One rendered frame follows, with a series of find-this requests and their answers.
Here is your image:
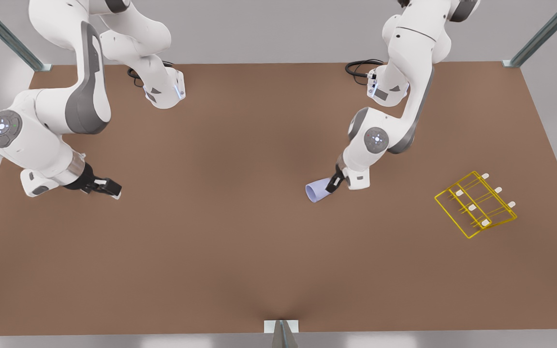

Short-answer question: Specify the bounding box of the silver frame post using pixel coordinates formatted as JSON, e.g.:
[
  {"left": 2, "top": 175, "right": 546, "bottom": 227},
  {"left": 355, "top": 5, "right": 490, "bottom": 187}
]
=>
[
  {"left": 264, "top": 319, "right": 300, "bottom": 348},
  {"left": 502, "top": 0, "right": 557, "bottom": 68},
  {"left": 0, "top": 0, "right": 52, "bottom": 72}
]

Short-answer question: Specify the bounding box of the yellow wire cup holder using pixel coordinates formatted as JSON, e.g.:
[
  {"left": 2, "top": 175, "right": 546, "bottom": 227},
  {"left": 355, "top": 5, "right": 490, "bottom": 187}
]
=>
[{"left": 435, "top": 171, "right": 518, "bottom": 239}]

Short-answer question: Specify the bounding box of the pale lavender cup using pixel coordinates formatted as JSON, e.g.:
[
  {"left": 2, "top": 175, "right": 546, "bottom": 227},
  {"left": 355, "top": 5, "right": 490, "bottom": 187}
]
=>
[{"left": 306, "top": 178, "right": 333, "bottom": 203}]

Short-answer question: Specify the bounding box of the black cable loop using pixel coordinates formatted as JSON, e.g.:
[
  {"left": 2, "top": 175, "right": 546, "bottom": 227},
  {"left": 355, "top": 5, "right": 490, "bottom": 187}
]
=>
[
  {"left": 345, "top": 59, "right": 385, "bottom": 86},
  {"left": 127, "top": 61, "right": 175, "bottom": 88}
]

